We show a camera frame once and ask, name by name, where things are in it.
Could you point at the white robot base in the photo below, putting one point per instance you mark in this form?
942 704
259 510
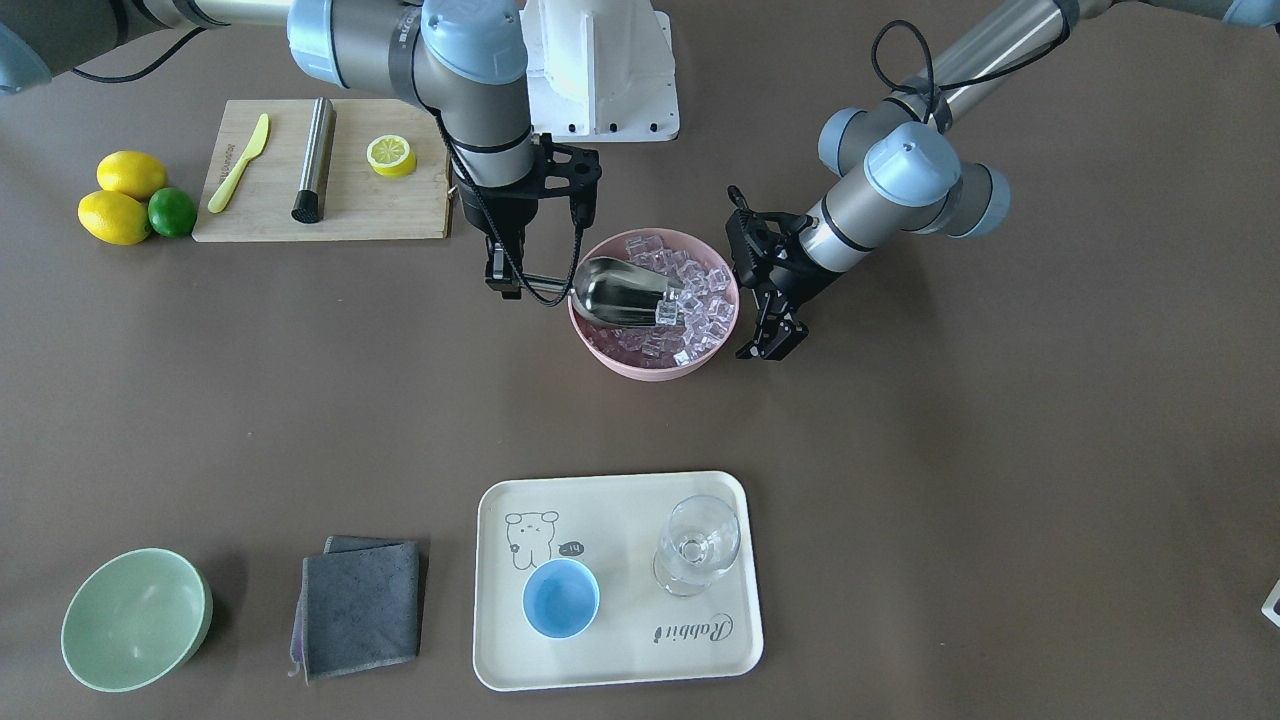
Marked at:
601 71

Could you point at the green bowl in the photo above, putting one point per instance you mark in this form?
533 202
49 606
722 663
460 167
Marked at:
135 620

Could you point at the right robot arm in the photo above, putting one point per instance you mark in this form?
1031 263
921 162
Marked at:
464 62

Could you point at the steel ice scoop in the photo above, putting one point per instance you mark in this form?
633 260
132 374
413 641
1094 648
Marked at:
613 293

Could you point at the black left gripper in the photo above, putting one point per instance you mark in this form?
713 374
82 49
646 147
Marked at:
790 268

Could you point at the pink bowl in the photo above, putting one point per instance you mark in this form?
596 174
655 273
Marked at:
650 365

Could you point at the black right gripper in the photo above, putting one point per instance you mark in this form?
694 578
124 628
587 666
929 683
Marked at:
503 213

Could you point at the grey folded cloth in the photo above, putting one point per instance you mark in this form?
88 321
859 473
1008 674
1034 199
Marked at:
359 607

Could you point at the steel muddler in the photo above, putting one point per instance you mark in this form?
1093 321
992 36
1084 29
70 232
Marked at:
308 207

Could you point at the lemon half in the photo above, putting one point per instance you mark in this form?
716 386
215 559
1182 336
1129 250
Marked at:
391 156

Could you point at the pile of ice cubes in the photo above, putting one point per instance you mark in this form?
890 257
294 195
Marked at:
690 300

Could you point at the bamboo cutting board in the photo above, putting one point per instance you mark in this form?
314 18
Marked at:
359 204

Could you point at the clear wine glass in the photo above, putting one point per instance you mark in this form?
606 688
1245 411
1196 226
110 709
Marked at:
699 542

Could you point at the cream serving tray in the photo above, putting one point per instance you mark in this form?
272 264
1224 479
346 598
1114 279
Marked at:
641 633

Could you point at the whole lemon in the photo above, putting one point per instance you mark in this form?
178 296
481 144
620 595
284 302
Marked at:
136 174
114 217

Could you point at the yellow plastic knife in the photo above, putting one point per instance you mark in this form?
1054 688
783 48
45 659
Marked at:
226 190

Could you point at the light blue cup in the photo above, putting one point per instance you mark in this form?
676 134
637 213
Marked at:
561 599

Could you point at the green lime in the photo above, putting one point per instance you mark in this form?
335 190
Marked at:
171 212

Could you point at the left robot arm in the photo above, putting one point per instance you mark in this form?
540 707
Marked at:
895 172

